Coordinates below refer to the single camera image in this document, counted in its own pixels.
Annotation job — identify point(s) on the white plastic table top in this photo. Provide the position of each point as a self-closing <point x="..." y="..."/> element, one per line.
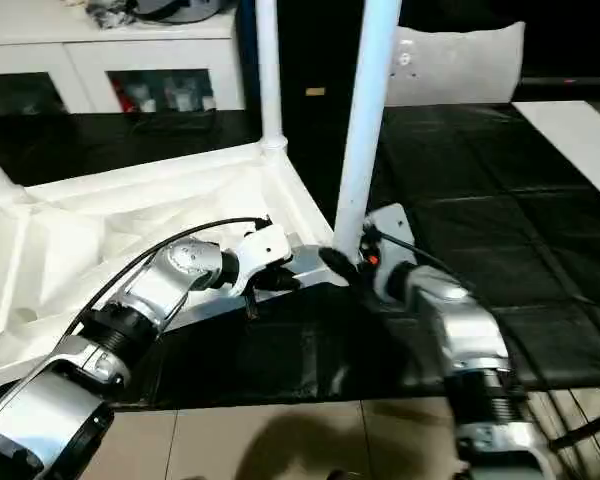
<point x="100" y="220"/>

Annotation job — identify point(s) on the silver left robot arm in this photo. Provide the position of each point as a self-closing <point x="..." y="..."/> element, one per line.
<point x="120" y="330"/>

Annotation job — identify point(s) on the black cabinet with gold label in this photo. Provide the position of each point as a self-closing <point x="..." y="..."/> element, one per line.
<point x="310" y="50"/>

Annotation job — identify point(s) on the grey cushion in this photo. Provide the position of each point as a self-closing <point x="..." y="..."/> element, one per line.
<point x="470" y="65"/>

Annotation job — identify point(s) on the white flat board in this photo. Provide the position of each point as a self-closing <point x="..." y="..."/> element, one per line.
<point x="575" y="145"/>

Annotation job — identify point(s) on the black stand leg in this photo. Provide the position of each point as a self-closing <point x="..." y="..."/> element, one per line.
<point x="585" y="430"/>

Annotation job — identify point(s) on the dark round appliance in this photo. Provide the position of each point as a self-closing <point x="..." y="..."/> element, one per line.
<point x="170" y="8"/>

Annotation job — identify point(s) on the white glass-door cabinet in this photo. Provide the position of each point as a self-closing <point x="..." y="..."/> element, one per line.
<point x="80" y="55"/>

